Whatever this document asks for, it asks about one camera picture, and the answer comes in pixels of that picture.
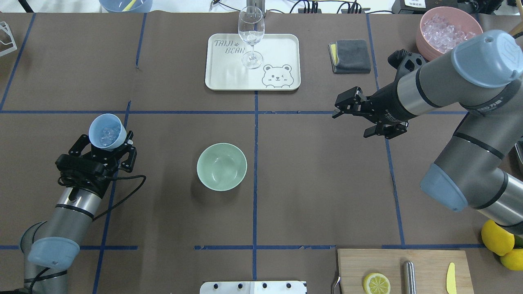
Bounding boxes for clear wine glass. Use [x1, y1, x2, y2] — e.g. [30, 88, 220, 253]
[238, 6, 265, 69]

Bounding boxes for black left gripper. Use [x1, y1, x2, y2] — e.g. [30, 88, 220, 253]
[61, 131, 138, 196]

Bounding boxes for half lemon slice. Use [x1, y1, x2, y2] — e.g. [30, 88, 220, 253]
[362, 272, 391, 294]

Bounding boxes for yellow plastic knife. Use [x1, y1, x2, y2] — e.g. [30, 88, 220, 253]
[446, 262, 456, 294]

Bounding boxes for white bear tray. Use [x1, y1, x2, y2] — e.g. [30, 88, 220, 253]
[204, 33, 301, 91]

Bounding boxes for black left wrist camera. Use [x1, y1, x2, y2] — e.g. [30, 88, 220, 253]
[55, 154, 106, 181]

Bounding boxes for wooden stand with round base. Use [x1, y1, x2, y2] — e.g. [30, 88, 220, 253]
[509, 21, 523, 39]

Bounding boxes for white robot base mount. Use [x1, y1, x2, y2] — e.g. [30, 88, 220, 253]
[199, 281, 308, 294]

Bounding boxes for wooden cutting board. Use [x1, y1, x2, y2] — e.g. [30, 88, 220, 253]
[337, 249, 474, 294]

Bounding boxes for blue bowl with fork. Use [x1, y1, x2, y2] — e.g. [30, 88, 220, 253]
[99, 0, 154, 13]

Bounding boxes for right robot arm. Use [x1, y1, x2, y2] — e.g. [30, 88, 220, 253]
[332, 30, 523, 236]

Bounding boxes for white wire cup rack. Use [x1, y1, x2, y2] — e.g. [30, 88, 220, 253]
[0, 22, 18, 56]

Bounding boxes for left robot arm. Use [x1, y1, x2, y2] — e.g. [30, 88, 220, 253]
[19, 131, 137, 294]

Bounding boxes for ice cubes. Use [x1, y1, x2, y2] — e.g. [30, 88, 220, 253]
[99, 125, 121, 147]

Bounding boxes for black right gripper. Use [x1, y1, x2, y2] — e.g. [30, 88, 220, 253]
[332, 82, 411, 139]

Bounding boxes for light blue plastic cup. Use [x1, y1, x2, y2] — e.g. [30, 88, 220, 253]
[88, 114, 127, 151]

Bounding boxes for steel cylindrical handle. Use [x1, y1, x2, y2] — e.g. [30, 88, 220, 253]
[403, 261, 417, 294]

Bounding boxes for grey folded cloth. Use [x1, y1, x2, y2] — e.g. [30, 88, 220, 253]
[328, 39, 371, 74]

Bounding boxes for whole yellow lemon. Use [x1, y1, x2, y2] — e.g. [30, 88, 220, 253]
[481, 220, 515, 256]

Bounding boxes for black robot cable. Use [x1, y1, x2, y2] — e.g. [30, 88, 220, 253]
[92, 174, 147, 222]

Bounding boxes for pink bowl with ice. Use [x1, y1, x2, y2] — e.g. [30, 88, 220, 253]
[416, 6, 483, 61]

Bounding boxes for light green bowl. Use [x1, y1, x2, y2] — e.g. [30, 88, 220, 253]
[197, 142, 248, 192]

